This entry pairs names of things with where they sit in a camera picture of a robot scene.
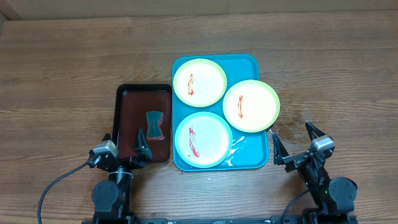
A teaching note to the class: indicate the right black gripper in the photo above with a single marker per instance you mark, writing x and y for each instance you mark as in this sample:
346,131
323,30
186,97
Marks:
299,158

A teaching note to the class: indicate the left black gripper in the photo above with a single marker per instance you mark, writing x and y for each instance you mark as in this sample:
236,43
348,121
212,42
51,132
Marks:
136,163

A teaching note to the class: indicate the green and red sponge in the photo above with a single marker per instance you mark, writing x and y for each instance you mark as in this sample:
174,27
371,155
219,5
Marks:
154,120

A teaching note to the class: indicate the yellow plate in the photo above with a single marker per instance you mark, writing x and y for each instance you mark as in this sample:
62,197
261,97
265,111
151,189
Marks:
251,106
199,82

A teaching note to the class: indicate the light blue plate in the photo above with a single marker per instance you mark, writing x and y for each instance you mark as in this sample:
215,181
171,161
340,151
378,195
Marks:
203,140

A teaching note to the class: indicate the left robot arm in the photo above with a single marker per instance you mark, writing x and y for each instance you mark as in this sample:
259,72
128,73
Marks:
112,197

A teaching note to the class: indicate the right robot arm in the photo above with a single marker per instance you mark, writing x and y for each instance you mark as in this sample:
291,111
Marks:
334,198

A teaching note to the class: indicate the black tray with red water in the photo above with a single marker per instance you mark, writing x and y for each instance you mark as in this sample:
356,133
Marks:
133,101

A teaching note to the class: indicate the teal plastic tray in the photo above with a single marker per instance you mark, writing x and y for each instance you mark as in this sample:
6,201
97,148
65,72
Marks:
249,150

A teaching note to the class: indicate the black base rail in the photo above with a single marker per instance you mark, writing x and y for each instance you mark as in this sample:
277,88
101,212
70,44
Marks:
217,220

